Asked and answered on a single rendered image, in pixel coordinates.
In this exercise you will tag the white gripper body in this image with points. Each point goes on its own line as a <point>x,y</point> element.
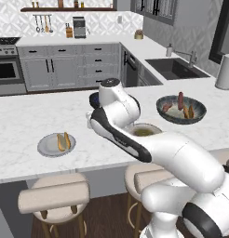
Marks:
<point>88,120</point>

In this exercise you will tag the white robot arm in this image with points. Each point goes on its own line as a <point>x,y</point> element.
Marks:
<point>169,148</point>

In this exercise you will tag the hot dog bun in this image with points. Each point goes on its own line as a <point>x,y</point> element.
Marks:
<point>188,112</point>
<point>64,142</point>

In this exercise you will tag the short red-brown sausage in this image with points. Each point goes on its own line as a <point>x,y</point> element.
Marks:
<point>166,107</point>

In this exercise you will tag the dark blue patterned bowl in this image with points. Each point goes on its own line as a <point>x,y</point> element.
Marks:
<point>169,116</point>

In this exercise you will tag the long red-brown sausage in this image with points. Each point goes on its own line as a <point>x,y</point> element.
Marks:
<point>180,99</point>

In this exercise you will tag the grey cupboard run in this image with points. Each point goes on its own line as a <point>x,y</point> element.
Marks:
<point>70,66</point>

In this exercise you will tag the dark dishwasher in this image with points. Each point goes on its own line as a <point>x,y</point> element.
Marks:
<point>135,71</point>

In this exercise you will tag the wooden knife block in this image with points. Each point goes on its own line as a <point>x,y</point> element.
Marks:
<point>69,31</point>

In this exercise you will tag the silver coffee machine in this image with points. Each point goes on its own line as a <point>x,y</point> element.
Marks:
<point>79,28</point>

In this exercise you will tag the steel oven with hob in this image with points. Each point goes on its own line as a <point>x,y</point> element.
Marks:
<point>7,66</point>

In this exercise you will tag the golden round pot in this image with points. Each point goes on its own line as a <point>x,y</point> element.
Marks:
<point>138,34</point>

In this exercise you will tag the dark sink basin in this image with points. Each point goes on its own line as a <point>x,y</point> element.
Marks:
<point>175,68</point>

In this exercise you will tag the white soap dispenser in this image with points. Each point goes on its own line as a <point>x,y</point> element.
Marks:
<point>169,50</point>

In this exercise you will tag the silver tap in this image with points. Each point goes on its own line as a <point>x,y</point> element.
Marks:
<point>189,56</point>

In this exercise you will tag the white paper towel roll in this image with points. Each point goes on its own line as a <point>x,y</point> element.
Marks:
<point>225,72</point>

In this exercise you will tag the white wall socket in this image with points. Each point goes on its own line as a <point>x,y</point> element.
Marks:
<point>119,19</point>

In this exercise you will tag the rail with hanging tools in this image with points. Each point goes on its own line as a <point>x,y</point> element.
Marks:
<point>43,23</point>

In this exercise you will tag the brown wall shelf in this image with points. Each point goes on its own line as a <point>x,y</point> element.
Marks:
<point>68,9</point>

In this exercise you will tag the grey wall cupboards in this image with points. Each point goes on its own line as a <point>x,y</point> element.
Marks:
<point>155,9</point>

